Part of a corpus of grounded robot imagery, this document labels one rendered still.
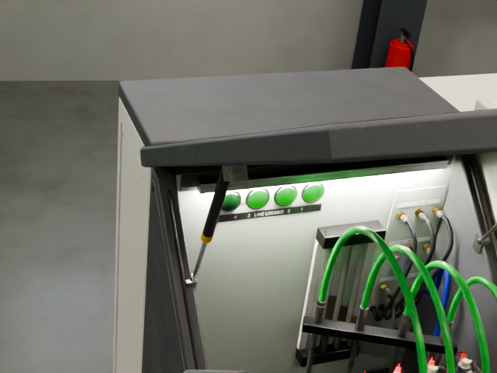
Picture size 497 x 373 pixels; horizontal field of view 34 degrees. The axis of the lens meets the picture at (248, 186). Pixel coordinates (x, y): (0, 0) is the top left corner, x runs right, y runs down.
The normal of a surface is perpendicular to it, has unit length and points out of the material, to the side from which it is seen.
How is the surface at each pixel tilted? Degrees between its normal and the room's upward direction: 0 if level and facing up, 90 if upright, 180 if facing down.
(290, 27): 90
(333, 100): 0
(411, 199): 90
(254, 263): 90
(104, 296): 0
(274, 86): 0
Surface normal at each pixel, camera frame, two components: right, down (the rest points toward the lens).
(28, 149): 0.10, -0.85
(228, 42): 0.24, 0.52
